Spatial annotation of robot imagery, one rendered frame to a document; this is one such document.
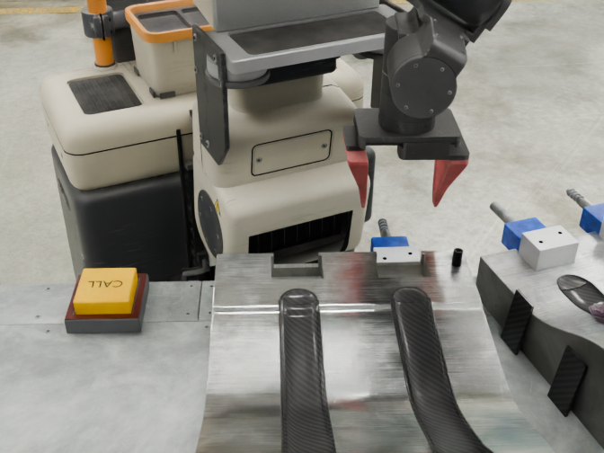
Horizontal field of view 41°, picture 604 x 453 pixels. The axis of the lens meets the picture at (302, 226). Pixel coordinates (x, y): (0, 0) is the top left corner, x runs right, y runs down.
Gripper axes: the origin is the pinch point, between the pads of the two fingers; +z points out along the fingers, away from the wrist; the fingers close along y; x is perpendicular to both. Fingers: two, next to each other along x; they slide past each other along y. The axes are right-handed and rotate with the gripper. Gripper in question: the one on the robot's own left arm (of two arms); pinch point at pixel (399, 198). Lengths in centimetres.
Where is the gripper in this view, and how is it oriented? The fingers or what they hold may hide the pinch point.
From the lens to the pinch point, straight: 86.9
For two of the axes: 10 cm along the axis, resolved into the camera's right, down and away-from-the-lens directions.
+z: -0.1, 8.3, 5.6
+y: 10.0, -0.1, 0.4
